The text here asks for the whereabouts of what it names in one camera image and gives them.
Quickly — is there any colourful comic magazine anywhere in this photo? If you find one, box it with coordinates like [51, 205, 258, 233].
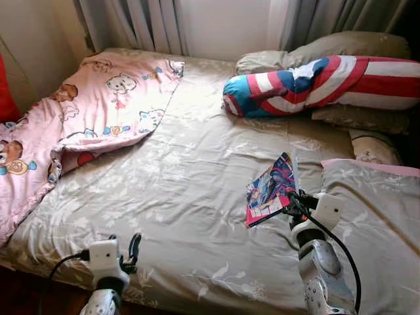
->
[245, 152, 301, 228]

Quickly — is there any pink cartoon print blanket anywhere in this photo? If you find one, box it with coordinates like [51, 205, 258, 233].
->
[0, 54, 185, 247]

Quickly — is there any bed with grey floral sheet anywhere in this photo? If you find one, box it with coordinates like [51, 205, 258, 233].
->
[0, 47, 420, 315]

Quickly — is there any grey floral duvet pink edge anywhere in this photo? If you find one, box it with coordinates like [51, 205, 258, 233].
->
[303, 159, 420, 315]

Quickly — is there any small cream cartoon pillow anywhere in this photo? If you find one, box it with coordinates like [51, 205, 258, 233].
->
[348, 128, 403, 167]

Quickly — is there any grey floral pillow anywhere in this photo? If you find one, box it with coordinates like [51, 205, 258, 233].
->
[235, 31, 413, 75]
[310, 105, 413, 137]

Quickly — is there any red white blue bolster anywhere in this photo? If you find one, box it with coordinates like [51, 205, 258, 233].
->
[222, 55, 420, 119]

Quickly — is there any red covered mattress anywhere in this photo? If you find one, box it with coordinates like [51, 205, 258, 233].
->
[0, 52, 21, 125]

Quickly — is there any grey pleated curtain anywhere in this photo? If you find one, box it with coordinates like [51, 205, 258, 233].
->
[269, 0, 413, 53]
[72, 0, 188, 57]

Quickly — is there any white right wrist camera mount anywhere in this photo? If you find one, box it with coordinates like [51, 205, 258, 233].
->
[314, 192, 347, 231]

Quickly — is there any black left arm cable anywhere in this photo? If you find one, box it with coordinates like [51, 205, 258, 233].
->
[39, 249, 90, 315]

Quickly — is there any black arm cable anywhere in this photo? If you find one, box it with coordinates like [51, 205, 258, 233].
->
[39, 249, 90, 315]
[289, 197, 364, 313]

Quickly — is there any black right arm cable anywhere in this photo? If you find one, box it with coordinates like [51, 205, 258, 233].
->
[289, 197, 364, 313]

